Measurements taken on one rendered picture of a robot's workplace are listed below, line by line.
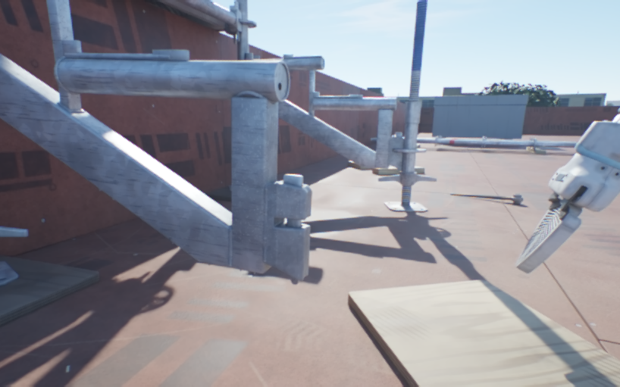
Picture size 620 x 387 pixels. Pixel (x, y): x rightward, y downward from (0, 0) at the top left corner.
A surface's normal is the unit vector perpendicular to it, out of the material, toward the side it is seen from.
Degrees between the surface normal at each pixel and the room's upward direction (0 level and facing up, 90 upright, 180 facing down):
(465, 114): 90
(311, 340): 0
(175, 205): 90
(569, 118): 90
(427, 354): 0
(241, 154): 90
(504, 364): 0
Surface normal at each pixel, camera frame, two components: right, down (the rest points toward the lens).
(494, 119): -0.33, 0.18
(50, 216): 0.94, 0.08
